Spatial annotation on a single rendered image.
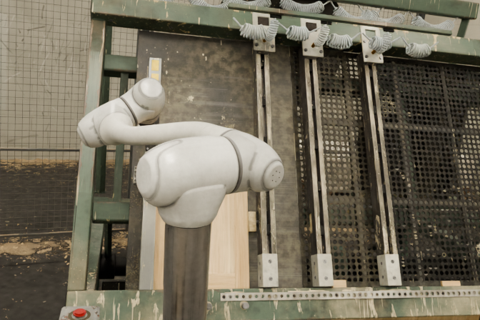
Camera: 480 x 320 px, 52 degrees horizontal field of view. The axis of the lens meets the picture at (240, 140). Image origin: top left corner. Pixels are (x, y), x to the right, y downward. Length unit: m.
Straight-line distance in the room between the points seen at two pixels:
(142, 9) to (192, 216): 1.34
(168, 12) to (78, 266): 1.10
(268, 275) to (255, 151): 0.96
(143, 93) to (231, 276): 0.84
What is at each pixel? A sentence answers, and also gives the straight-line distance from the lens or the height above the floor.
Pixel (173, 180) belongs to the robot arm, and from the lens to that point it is 0.96.
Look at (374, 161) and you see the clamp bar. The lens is 2.24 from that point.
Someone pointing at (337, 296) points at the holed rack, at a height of 0.88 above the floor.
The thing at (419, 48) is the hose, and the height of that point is 1.88.
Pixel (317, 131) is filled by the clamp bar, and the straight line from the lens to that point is 2.16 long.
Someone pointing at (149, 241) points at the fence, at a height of 1.05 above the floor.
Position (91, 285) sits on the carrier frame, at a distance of 2.17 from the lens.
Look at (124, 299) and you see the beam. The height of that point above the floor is 0.88.
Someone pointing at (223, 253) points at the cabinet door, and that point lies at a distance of 1.98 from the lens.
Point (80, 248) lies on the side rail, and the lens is 1.91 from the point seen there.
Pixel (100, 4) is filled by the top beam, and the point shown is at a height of 1.91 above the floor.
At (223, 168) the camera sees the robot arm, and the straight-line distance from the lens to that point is 1.01.
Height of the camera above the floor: 1.83
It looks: 12 degrees down
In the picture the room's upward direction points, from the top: 6 degrees clockwise
